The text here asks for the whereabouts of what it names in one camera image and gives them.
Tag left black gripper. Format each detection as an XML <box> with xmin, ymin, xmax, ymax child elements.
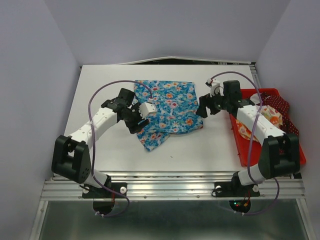
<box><xmin>122</xmin><ymin>102</ymin><xmax>150</xmax><ymax>135</ymax></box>

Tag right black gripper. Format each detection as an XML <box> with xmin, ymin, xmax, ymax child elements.
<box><xmin>194</xmin><ymin>87</ymin><xmax>230</xmax><ymax>118</ymax></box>

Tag blue floral skirt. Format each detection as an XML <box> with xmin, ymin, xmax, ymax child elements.
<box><xmin>134</xmin><ymin>80</ymin><xmax>204</xmax><ymax>152</ymax></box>

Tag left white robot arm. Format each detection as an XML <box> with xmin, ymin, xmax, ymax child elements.
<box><xmin>51</xmin><ymin>88</ymin><xmax>157</xmax><ymax>197</ymax></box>

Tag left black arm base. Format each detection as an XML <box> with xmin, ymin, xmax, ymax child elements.
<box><xmin>80</xmin><ymin>182</ymin><xmax>127</xmax><ymax>199</ymax></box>

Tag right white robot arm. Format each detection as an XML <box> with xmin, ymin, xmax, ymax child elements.
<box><xmin>196</xmin><ymin>80</ymin><xmax>301</xmax><ymax>195</ymax></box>

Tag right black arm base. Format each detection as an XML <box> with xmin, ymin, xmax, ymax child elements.
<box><xmin>211</xmin><ymin>181</ymin><xmax>260</xmax><ymax>198</ymax></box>

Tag red plastic bin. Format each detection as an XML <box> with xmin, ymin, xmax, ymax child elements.
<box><xmin>229</xmin><ymin>88</ymin><xmax>307</xmax><ymax>167</ymax></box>

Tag orange floral cream skirt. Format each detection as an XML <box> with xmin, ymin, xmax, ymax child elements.
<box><xmin>235</xmin><ymin>92</ymin><xmax>284</xmax><ymax>144</ymax></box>

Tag red polka dot skirt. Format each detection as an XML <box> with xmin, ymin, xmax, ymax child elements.
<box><xmin>260</xmin><ymin>92</ymin><xmax>299</xmax><ymax>136</ymax></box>

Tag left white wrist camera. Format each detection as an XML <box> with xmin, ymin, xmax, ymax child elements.
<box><xmin>138</xmin><ymin>102</ymin><xmax>157</xmax><ymax>119</ymax></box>

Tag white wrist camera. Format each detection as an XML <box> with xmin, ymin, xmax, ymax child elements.
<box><xmin>205</xmin><ymin>78</ymin><xmax>221</xmax><ymax>97</ymax></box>
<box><xmin>138</xmin><ymin>102</ymin><xmax>157</xmax><ymax>119</ymax></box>

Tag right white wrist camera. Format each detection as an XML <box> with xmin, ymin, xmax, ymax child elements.
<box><xmin>205</xmin><ymin>78</ymin><xmax>221</xmax><ymax>97</ymax></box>

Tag aluminium frame rail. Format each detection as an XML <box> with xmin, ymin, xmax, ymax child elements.
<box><xmin>40</xmin><ymin>171</ymin><xmax>306</xmax><ymax>202</ymax></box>

